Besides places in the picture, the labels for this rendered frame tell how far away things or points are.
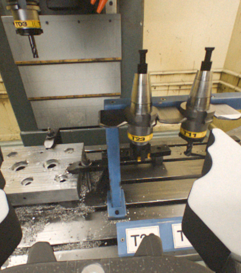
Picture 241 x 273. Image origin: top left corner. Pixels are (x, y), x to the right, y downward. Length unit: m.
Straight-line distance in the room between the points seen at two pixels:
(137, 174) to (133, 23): 0.66
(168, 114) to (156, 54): 1.01
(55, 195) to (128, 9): 0.79
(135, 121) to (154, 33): 1.05
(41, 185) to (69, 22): 0.65
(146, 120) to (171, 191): 0.35
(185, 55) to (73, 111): 0.85
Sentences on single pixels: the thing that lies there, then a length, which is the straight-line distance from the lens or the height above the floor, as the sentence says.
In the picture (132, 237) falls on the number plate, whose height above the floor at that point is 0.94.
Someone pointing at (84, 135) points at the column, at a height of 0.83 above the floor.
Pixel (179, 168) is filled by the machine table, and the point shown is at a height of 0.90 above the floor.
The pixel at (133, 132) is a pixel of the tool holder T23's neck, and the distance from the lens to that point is 0.34.
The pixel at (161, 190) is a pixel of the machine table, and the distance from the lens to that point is 0.63.
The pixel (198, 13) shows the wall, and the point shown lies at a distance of 1.42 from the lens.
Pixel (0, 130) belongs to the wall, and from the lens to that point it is 1.67.
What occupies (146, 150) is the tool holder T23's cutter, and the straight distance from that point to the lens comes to 0.37.
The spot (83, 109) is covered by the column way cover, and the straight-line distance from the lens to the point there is 0.98.
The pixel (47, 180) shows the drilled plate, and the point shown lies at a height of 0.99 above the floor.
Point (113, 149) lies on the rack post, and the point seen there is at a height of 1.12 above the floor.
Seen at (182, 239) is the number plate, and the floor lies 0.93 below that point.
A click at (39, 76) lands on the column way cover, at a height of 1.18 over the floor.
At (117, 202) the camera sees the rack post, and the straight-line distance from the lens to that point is 0.55.
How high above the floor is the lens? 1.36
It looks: 31 degrees down
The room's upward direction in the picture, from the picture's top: 2 degrees counter-clockwise
